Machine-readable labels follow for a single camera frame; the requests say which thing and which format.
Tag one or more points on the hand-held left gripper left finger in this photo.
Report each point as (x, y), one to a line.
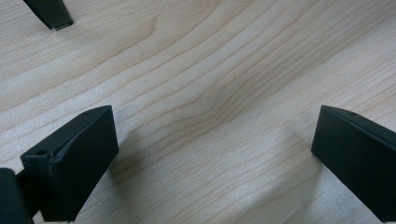
(81, 155)

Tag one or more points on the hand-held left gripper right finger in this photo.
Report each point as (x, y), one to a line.
(358, 155)

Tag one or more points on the black shelf with metal legs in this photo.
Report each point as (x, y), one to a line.
(49, 12)

